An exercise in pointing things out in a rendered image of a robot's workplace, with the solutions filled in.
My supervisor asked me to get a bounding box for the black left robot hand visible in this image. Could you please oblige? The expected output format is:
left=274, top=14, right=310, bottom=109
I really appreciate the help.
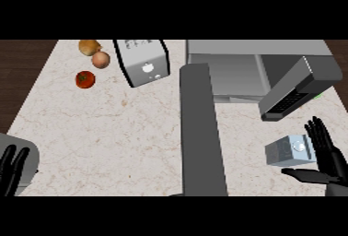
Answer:
left=0, top=144, right=31, bottom=197

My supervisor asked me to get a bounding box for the pale blue milk carton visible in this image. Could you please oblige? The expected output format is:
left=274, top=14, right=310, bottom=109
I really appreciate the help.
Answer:
left=264, top=134, right=319, bottom=168

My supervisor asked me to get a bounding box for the brown potato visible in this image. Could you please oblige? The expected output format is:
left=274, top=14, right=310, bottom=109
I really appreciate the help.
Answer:
left=78, top=40, right=103, bottom=57

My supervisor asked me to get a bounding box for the dark grey microwave door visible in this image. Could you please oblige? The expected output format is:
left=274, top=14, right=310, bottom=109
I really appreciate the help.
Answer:
left=179, top=63, right=230, bottom=197

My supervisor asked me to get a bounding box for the silver toaster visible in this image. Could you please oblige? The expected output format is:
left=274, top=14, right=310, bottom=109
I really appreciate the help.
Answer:
left=112, top=40, right=171, bottom=89

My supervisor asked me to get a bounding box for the red tomato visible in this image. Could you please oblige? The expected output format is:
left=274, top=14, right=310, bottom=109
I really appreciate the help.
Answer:
left=75, top=70, right=96, bottom=89

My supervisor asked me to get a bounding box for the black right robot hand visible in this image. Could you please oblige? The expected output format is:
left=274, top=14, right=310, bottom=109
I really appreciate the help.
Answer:
left=280, top=115, right=348, bottom=187

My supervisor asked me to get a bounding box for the grey microwave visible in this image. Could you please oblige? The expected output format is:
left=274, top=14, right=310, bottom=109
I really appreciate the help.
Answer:
left=185, top=40, right=344, bottom=123

